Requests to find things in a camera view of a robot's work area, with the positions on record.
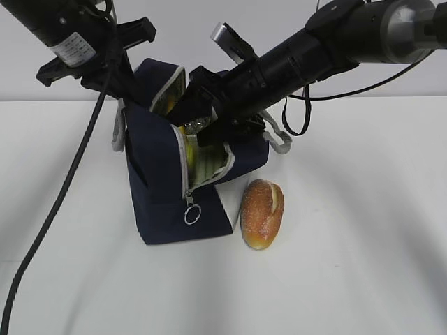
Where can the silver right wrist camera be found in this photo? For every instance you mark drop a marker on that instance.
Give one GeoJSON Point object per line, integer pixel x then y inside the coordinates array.
{"type": "Point", "coordinates": [232, 43]}

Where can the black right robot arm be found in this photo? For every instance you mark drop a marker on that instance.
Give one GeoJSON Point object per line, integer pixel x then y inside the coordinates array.
{"type": "Point", "coordinates": [336, 38]}

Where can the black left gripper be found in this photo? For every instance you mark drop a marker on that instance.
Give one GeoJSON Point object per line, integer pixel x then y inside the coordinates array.
{"type": "Point", "coordinates": [99, 59]}

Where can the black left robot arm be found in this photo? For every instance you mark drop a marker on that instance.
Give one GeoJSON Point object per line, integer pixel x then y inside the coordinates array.
{"type": "Point", "coordinates": [53, 21]}

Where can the navy blue lunch bag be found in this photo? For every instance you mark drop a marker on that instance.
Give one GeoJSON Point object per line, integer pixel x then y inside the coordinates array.
{"type": "Point", "coordinates": [166, 208]}

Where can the yellow banana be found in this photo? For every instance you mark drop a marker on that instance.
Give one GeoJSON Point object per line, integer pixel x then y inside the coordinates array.
{"type": "Point", "coordinates": [172, 100]}

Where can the sugared bread roll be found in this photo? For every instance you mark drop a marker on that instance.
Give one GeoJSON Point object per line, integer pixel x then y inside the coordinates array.
{"type": "Point", "coordinates": [261, 213]}

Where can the green lid glass container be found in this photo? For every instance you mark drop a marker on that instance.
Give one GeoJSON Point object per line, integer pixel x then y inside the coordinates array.
{"type": "Point", "coordinates": [205, 163]}

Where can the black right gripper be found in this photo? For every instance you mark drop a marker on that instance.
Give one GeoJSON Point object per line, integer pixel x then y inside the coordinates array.
{"type": "Point", "coordinates": [237, 96]}

